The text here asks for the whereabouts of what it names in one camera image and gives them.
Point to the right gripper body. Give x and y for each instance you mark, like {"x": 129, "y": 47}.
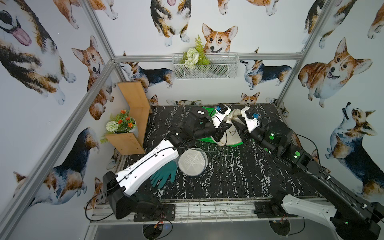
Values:
{"x": 243, "y": 130}

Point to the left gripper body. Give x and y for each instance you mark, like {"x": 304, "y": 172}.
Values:
{"x": 216, "y": 129}

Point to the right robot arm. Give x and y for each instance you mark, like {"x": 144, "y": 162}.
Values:
{"x": 350, "y": 216}

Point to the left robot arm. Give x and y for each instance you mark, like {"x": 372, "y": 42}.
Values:
{"x": 121, "y": 188}

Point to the green plastic basket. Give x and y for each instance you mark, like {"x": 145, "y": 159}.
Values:
{"x": 210, "y": 138}

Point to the green work glove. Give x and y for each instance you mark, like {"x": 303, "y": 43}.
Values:
{"x": 160, "y": 177}

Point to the white artificial flowers with fern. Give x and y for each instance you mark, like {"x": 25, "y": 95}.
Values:
{"x": 195, "y": 56}

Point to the wooden shelf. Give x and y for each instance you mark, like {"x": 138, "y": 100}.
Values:
{"x": 140, "y": 109}

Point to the potted orange flowers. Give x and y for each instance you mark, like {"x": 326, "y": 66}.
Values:
{"x": 120, "y": 124}

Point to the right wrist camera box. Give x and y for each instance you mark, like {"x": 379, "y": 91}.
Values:
{"x": 251, "y": 118}

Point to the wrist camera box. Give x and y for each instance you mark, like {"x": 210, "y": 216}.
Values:
{"x": 220, "y": 112}
{"x": 251, "y": 118}

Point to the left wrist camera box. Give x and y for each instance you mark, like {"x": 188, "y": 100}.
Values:
{"x": 220, "y": 112}

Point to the white wire wall basket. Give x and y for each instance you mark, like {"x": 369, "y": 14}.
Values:
{"x": 221, "y": 66}

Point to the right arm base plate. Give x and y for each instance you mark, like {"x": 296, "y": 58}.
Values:
{"x": 268, "y": 210}

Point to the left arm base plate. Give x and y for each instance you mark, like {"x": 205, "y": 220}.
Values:
{"x": 165, "y": 212}

